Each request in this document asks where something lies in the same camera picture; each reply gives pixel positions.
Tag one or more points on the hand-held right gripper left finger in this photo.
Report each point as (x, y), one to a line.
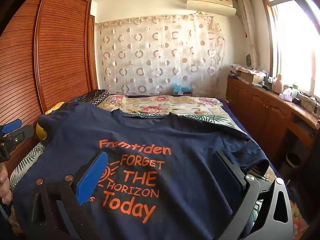
(92, 177)

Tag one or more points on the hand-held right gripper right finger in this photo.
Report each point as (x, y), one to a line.
(230, 172)

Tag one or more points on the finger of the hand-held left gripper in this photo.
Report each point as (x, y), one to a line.
(11, 126)
(21, 135)

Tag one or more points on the navy printed t-shirt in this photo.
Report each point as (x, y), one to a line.
(175, 135)

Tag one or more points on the person's left hand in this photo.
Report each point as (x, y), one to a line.
(4, 185)

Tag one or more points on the yellow plush toy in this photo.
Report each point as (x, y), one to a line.
(41, 130)

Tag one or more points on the leaf print bed sheet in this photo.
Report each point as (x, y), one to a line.
(22, 166)

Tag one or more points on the small trash bin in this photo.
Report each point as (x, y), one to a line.
(293, 159)

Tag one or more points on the wooden side cabinet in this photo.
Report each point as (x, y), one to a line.
(262, 112)

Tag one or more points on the navy medallion pattern cloth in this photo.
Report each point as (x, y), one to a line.
(96, 96)

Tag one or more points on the wooden headboard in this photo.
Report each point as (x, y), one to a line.
(57, 55)

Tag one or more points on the floral blanket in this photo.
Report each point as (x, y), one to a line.
(155, 108)

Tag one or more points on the blue bag on bed end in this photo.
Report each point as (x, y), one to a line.
(180, 90)

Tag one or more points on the cardboard box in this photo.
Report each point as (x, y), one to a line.
(250, 77)

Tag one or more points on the beige thermos bottle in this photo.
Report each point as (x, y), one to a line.
(277, 85)

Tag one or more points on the green capped plastic bottle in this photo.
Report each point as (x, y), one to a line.
(294, 91)

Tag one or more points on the sheer circle-pattern curtain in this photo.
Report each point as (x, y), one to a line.
(160, 55)

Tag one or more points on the wooden framed window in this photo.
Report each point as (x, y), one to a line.
(295, 42)

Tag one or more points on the cream window curtain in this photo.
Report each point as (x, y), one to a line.
(247, 25)

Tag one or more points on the wall air conditioner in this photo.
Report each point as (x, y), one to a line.
(212, 2)

